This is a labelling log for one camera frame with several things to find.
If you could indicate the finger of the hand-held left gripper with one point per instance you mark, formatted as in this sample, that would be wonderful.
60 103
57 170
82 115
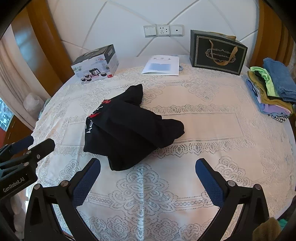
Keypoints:
22 143
42 147

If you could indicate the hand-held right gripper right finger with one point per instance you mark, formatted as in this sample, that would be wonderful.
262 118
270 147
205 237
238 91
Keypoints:
209 183

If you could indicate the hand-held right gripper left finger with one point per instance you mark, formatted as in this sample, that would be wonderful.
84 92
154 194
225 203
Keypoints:
86 179

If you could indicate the black t-shirt with red print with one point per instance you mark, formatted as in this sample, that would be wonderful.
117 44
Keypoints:
129 136

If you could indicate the pile of folded clothes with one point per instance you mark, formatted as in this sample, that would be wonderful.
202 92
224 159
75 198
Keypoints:
260 89

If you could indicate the white plastic bag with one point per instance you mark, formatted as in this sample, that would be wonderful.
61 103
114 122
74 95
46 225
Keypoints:
33 105

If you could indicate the white lace tablecloth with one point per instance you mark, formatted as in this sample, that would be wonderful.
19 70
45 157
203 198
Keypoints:
208 120

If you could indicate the olive cloth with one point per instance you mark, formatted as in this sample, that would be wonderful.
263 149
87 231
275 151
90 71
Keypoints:
266 230

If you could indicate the teal underlay cloth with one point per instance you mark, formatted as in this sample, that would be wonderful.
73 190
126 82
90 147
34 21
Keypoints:
282 223

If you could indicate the folded purple garment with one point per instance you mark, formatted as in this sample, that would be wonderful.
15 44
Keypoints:
269 109

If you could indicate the folded checked garment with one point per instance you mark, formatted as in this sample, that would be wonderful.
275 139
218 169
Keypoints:
281 118

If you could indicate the kettle set cardboard box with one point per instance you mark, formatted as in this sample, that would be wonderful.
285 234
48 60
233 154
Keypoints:
97 66

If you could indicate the folded light blue garment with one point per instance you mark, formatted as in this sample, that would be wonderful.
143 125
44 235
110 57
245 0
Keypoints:
252 89

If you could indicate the folded light green garment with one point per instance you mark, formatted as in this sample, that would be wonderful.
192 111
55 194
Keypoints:
269 80

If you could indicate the white paper sheet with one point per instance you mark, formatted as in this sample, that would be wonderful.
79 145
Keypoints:
161 64

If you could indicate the folded blue denim garment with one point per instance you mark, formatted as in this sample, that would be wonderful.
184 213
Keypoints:
283 78

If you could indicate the white round-hole wall socket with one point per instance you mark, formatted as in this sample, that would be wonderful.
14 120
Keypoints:
177 30

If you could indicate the white wall switch plate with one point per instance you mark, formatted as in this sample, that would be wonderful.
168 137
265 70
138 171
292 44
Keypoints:
149 30

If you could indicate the white wall power socket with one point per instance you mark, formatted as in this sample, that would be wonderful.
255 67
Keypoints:
163 30

